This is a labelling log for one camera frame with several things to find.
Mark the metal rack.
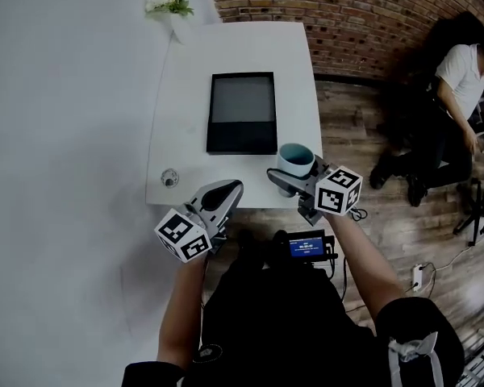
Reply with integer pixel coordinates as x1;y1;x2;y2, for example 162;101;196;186
458;327;484;387

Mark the person's right forearm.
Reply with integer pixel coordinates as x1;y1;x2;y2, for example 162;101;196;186
325;210;407;331

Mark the white power strip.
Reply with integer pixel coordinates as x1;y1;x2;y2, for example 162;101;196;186
411;263;425;293

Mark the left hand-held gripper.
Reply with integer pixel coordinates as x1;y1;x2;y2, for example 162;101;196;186
153;178;244;264

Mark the person's left forearm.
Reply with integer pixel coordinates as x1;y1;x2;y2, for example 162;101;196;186
156;251;210;373

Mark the small round glass dish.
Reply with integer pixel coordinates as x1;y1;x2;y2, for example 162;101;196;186
159;168;182;189

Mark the grey shoulder strap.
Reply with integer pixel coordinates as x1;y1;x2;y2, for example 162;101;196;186
387;331;440;387

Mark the light blue cup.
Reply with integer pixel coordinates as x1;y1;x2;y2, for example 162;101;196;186
276;142;317;198

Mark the black recorder cable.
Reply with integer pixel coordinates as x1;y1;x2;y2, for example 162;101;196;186
325;255;350;304

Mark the white power cable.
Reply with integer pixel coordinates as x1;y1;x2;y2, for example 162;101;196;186
420;245;484;274

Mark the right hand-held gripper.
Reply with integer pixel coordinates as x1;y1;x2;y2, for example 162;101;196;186
265;154;365;222

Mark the black tripod stand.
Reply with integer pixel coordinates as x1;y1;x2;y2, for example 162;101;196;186
453;177;484;248

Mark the person's black clothing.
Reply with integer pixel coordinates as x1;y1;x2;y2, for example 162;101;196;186
122;228;465;387

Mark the black recorder with blue screen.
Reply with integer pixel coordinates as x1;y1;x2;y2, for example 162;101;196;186
271;228;340;264

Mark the black rectangular tray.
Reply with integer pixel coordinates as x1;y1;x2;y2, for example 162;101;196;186
206;71;279;156

